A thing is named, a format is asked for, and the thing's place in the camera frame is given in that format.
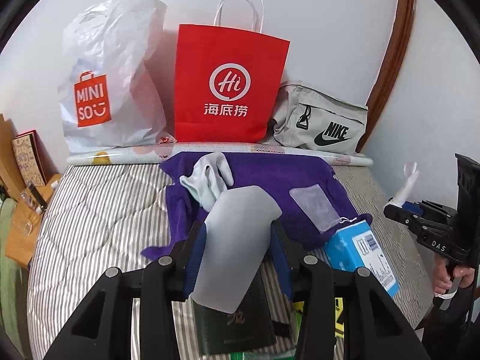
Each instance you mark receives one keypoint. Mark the yellow small bag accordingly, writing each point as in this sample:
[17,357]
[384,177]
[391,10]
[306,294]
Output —
[298,312]

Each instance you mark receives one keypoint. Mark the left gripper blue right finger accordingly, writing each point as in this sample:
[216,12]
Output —
[280,258]

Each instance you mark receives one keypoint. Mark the person's right hand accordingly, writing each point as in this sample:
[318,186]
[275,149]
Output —
[442,280]

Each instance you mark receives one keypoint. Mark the grey Nike bag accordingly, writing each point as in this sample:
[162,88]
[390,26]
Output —
[306,118]

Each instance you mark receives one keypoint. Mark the green snack packet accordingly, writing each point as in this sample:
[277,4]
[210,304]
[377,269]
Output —
[288,355]

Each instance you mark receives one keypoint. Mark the brown wooden door frame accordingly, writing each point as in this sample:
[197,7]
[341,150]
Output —
[390,67]

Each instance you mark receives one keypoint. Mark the white Miniso plastic bag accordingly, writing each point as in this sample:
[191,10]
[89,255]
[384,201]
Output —
[111,99]

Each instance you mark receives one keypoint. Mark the blue tissue box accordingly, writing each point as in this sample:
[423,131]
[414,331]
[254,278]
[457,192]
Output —
[356,246]

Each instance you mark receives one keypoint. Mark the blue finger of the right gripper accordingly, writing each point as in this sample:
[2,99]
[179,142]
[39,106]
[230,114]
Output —
[412,207]
[403,217]

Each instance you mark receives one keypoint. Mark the rolled patterned paper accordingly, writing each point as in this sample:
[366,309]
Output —
[156,154]

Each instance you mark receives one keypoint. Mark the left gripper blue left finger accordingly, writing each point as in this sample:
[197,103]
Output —
[192,255]

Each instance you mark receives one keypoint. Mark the white mesh drawstring pouch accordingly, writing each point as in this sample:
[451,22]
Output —
[317,207]

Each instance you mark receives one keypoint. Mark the white cotton glove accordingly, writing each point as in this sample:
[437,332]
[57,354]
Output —
[211,176]

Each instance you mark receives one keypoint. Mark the red Haidilao paper bag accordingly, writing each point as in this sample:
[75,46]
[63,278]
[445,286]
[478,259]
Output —
[226,80]

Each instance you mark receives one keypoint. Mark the dark green gold tin box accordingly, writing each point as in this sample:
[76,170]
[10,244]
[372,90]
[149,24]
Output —
[248,328]

